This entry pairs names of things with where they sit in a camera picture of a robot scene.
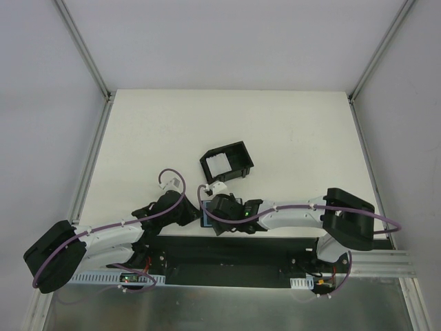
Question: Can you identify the left electronics board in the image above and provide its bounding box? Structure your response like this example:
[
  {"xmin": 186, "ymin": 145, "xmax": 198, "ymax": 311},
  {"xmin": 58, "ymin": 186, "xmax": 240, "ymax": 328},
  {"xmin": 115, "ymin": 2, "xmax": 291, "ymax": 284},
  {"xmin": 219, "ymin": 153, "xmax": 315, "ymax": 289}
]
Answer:
[{"xmin": 119, "ymin": 273, "xmax": 150, "ymax": 283}]

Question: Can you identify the right aluminium frame post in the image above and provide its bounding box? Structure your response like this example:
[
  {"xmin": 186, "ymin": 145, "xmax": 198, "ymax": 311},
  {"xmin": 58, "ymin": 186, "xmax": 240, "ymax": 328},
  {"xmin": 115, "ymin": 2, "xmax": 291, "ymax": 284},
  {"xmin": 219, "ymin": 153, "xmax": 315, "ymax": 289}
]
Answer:
[{"xmin": 348, "ymin": 0, "xmax": 418, "ymax": 103}]

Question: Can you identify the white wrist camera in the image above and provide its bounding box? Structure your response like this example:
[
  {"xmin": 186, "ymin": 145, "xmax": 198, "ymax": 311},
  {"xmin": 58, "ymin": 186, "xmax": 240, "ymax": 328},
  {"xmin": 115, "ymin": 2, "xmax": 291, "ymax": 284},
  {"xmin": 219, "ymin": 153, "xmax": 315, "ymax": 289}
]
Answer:
[
  {"xmin": 159, "ymin": 177, "xmax": 182, "ymax": 192},
  {"xmin": 203, "ymin": 181, "xmax": 227, "ymax": 196}
]

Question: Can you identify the front aluminium extrusion rail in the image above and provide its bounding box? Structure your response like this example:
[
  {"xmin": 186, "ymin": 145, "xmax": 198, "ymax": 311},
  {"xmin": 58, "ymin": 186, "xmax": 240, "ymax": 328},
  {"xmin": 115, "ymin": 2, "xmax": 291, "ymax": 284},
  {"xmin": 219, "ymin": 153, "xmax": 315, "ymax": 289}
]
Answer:
[{"xmin": 350, "ymin": 250, "xmax": 416, "ymax": 279}]

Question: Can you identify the right electronics board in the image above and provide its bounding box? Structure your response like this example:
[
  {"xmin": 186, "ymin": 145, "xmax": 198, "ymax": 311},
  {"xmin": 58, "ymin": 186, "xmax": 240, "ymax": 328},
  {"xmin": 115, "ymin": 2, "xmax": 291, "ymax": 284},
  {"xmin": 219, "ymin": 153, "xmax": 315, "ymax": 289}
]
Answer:
[{"xmin": 314, "ymin": 278, "xmax": 336, "ymax": 288}]

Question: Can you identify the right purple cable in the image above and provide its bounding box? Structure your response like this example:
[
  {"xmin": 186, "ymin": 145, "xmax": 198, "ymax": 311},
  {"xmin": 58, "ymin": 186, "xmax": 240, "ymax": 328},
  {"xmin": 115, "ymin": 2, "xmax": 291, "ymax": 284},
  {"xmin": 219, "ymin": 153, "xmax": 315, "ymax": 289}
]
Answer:
[{"xmin": 196, "ymin": 184, "xmax": 402, "ymax": 235}]

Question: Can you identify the left aluminium side rail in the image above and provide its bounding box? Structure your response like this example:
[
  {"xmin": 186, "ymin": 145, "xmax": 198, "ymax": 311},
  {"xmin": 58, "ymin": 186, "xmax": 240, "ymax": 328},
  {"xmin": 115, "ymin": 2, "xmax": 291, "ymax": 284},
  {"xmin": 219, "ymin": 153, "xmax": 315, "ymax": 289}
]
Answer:
[{"xmin": 63, "ymin": 98, "xmax": 116, "ymax": 242}]

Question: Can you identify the aluminium frame post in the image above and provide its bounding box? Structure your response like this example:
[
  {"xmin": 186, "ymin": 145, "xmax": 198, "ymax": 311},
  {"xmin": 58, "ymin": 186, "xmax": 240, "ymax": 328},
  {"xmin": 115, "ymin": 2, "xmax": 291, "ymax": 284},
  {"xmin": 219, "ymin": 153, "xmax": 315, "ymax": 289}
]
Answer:
[
  {"xmin": 348, "ymin": 0, "xmax": 418, "ymax": 103},
  {"xmin": 52, "ymin": 0, "xmax": 112, "ymax": 101}
]

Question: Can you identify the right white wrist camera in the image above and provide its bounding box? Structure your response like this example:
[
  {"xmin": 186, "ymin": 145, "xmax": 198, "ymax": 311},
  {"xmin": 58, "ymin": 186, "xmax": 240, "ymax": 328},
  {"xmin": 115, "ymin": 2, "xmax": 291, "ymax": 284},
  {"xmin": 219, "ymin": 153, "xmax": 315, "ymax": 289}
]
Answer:
[{"xmin": 203, "ymin": 181, "xmax": 227, "ymax": 196}]

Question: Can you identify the right white cable duct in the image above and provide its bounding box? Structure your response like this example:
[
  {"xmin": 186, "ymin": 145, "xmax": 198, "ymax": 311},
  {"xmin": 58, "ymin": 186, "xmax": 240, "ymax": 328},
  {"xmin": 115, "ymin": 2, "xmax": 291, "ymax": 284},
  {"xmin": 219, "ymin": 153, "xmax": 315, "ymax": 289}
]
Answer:
[{"xmin": 289, "ymin": 277, "xmax": 314, "ymax": 290}]

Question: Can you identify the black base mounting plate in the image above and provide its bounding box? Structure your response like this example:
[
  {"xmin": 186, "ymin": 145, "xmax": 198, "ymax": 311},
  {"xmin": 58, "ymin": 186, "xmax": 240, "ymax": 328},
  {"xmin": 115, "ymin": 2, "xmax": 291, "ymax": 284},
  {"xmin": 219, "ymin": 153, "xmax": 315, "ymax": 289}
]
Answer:
[{"xmin": 67, "ymin": 232, "xmax": 396, "ymax": 287}]

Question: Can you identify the right aluminium side rail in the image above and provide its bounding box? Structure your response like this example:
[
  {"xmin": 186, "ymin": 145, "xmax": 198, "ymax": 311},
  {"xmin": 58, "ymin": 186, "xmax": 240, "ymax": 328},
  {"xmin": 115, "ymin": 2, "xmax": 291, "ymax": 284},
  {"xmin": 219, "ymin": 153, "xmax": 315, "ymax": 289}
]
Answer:
[{"xmin": 349, "ymin": 100, "xmax": 400, "ymax": 247}]

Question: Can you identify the black leather card holder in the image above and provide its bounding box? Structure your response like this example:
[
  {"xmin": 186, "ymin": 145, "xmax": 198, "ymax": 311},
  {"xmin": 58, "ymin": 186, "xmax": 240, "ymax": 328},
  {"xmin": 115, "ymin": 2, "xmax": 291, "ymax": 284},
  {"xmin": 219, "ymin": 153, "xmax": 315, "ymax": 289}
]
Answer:
[{"xmin": 199, "ymin": 196, "xmax": 242, "ymax": 229}]

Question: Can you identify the white cable duct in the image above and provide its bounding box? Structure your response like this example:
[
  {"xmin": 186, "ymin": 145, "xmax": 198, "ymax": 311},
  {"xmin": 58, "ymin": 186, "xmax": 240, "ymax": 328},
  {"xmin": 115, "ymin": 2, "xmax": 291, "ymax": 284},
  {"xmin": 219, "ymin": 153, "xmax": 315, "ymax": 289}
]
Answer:
[
  {"xmin": 289, "ymin": 277, "xmax": 314, "ymax": 290},
  {"xmin": 68, "ymin": 270, "xmax": 166, "ymax": 286}
]

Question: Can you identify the left white cable duct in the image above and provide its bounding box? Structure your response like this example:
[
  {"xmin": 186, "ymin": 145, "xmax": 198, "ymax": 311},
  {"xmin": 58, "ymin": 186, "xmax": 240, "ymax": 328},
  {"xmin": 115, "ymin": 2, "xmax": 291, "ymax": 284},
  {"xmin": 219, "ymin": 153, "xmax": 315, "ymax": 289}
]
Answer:
[{"xmin": 68, "ymin": 270, "xmax": 166, "ymax": 286}]

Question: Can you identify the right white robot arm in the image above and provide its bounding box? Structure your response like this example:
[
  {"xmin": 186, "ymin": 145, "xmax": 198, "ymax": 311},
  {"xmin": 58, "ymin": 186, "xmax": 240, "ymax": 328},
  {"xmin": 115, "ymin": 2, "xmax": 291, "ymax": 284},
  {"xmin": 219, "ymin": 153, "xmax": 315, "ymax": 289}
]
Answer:
[{"xmin": 201, "ymin": 188, "xmax": 375, "ymax": 272}]

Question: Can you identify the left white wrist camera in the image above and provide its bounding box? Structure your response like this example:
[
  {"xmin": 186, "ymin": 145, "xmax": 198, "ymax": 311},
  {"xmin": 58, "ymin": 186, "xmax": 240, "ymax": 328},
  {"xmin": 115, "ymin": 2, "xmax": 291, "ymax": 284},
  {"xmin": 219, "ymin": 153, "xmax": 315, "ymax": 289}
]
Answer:
[{"xmin": 159, "ymin": 177, "xmax": 182, "ymax": 192}]

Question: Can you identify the electronics board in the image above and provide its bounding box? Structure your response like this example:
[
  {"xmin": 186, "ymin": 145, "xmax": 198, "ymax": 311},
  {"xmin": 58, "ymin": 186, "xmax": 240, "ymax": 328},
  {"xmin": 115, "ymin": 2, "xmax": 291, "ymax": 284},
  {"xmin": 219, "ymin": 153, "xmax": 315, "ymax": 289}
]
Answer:
[
  {"xmin": 314, "ymin": 278, "xmax": 336, "ymax": 288},
  {"xmin": 119, "ymin": 273, "xmax": 150, "ymax": 283}
]

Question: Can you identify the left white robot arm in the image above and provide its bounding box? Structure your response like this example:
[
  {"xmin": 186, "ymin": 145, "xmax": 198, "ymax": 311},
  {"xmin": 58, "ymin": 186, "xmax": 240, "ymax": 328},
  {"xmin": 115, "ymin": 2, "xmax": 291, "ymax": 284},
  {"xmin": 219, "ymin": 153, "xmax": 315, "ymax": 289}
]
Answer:
[{"xmin": 23, "ymin": 190, "xmax": 202, "ymax": 294}]

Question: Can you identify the left aluminium frame post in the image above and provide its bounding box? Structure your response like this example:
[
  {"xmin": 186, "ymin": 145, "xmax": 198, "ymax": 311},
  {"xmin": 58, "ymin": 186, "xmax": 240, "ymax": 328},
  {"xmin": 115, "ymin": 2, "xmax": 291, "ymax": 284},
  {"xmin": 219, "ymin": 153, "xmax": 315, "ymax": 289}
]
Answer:
[{"xmin": 52, "ymin": 0, "xmax": 112, "ymax": 101}]

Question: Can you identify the white credit card stack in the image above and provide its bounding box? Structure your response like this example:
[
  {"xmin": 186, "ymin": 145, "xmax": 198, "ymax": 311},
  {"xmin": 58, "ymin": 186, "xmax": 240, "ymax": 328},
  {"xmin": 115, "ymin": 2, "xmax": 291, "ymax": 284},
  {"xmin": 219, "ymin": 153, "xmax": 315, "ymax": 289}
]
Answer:
[{"xmin": 206, "ymin": 153, "xmax": 232, "ymax": 177}]

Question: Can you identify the black card tray box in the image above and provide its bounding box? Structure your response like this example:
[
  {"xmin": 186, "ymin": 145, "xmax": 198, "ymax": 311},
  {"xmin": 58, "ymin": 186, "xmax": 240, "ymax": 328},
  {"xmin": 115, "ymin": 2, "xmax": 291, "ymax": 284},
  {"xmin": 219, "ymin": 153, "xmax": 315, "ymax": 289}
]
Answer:
[{"xmin": 199, "ymin": 141, "xmax": 254, "ymax": 184}]

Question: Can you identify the aluminium side rail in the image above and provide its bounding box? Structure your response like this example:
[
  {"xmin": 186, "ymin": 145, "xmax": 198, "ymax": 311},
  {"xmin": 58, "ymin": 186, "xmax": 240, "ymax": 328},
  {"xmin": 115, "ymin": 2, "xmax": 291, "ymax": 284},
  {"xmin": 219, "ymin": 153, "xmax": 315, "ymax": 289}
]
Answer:
[
  {"xmin": 349, "ymin": 100, "xmax": 400, "ymax": 247},
  {"xmin": 63, "ymin": 98, "xmax": 116, "ymax": 242}
]

